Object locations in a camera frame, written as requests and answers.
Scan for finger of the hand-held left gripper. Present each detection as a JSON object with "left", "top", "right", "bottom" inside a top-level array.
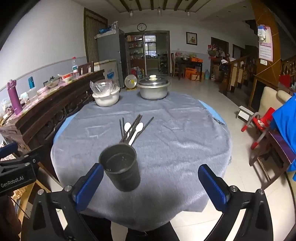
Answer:
[
  {"left": 0, "top": 146, "right": 44, "bottom": 168},
  {"left": 0, "top": 142, "right": 18, "bottom": 159}
]

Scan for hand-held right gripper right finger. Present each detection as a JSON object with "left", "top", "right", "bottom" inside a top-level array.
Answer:
[{"left": 198, "top": 164, "right": 274, "bottom": 241}]

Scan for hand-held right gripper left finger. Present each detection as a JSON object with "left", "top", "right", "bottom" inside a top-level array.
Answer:
[{"left": 22, "top": 163, "right": 104, "bottom": 241}]

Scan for dark utensil holder cup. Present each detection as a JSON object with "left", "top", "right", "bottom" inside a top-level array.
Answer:
[{"left": 99, "top": 144, "right": 141, "bottom": 192}]

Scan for pile of dark chopsticks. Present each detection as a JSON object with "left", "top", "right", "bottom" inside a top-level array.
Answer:
[{"left": 118, "top": 113, "right": 155, "bottom": 145}]

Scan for person's left forearm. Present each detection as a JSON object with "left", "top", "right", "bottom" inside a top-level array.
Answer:
[{"left": 0, "top": 194, "right": 23, "bottom": 241}]

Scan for carved wooden sideboard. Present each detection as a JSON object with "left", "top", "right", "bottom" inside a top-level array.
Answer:
[{"left": 0, "top": 70, "right": 105, "bottom": 183}]

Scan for purple water bottle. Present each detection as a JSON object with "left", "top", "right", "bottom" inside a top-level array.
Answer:
[{"left": 7, "top": 79, "right": 23, "bottom": 115}]

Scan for grey tablecloth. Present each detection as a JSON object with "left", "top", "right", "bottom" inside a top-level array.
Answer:
[{"left": 50, "top": 90, "right": 233, "bottom": 232}]

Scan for blue under tablecloth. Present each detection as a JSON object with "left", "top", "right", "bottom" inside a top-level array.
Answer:
[{"left": 54, "top": 99, "right": 226, "bottom": 142}]

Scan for glass-lidded bowl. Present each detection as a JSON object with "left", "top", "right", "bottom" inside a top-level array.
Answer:
[{"left": 44, "top": 75, "right": 61, "bottom": 88}]

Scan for wooden chair purple seat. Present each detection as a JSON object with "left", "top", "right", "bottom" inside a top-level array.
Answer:
[{"left": 250, "top": 130, "right": 296, "bottom": 183}]

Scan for white step stool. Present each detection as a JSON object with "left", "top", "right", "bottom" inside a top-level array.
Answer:
[{"left": 236, "top": 105, "right": 255, "bottom": 121}]

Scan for red child chair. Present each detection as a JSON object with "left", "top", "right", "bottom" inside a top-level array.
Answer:
[{"left": 241, "top": 107, "right": 275, "bottom": 149}]

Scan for white pot with plastic cover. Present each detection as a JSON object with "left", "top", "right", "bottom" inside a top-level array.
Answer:
[{"left": 92, "top": 89, "right": 121, "bottom": 107}]

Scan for clear plastic bag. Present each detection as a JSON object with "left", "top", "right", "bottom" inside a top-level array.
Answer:
[{"left": 90, "top": 79, "right": 120, "bottom": 95}]

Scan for blue jacket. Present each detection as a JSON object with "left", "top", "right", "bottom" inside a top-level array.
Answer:
[{"left": 270, "top": 93, "right": 296, "bottom": 182}]

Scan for beige armchair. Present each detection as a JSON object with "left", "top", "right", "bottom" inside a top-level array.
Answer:
[{"left": 258, "top": 86, "right": 293, "bottom": 121}]

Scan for small white fan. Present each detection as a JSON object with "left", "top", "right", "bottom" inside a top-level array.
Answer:
[{"left": 124, "top": 75, "right": 138, "bottom": 91}]

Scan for aluminium pot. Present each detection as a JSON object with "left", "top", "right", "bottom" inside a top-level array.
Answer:
[{"left": 138, "top": 84, "right": 169, "bottom": 100}]

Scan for orange cardboard boxes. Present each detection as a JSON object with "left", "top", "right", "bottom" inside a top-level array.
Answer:
[{"left": 185, "top": 67, "right": 201, "bottom": 80}]

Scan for white chest freezer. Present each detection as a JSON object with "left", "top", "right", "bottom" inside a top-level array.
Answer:
[{"left": 94, "top": 60, "right": 120, "bottom": 87}]

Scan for wooden stair railing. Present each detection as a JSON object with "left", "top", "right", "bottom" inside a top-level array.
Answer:
[{"left": 220, "top": 54, "right": 258, "bottom": 98}]

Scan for aluminium pot lid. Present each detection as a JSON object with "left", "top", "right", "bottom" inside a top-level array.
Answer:
[{"left": 136, "top": 75, "right": 171, "bottom": 88}]

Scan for dark wooden side table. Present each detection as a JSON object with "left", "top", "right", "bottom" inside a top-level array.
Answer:
[{"left": 174, "top": 57, "right": 204, "bottom": 80}]

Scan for brown striped curtain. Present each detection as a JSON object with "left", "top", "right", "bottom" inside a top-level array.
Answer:
[{"left": 84, "top": 8, "right": 108, "bottom": 67}]

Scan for grey refrigerator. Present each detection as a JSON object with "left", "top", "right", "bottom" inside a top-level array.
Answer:
[{"left": 97, "top": 29, "right": 128, "bottom": 87}]

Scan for wooden shelf cabinet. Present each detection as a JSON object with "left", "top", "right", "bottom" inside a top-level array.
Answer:
[{"left": 125, "top": 32, "right": 145, "bottom": 77}]

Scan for pink wall calendar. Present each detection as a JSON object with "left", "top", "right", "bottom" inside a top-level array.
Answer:
[{"left": 257, "top": 24, "right": 273, "bottom": 62}]

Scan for framed wall picture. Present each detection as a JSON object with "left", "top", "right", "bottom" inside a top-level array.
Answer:
[{"left": 186, "top": 32, "right": 198, "bottom": 45}]

